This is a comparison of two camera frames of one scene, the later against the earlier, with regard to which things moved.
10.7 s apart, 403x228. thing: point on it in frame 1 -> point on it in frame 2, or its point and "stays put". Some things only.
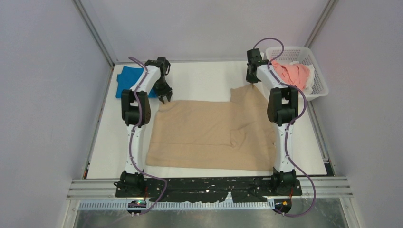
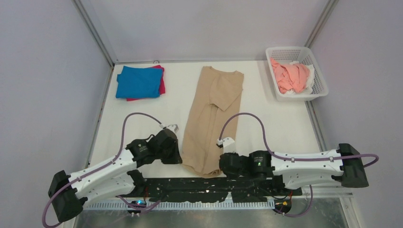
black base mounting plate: [199, 190] stays put
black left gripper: [167, 91] -> [176, 157]
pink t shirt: [294, 74] stays put
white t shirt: [308, 90] stays put
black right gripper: [250, 79] -> [231, 175]
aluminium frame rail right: [329, 7] stays put
